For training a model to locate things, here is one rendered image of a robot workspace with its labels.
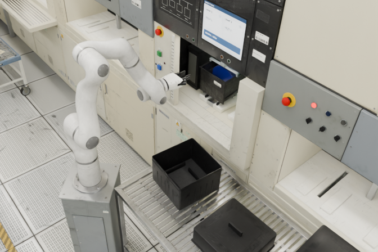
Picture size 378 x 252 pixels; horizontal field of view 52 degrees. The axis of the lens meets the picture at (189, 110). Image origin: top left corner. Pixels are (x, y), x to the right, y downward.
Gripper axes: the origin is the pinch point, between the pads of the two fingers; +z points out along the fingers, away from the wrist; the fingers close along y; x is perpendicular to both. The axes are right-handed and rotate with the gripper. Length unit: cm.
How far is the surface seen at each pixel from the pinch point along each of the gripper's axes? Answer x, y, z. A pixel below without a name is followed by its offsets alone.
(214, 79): -9.9, 3.2, 21.3
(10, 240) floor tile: -119, -50, -112
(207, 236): -33, 72, -45
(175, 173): -42, 26, -28
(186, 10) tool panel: 38.6, -3.1, 1.9
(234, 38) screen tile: 37.7, 32.5, 1.8
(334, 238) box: -18, 114, -12
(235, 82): -12.2, 11.7, 31.8
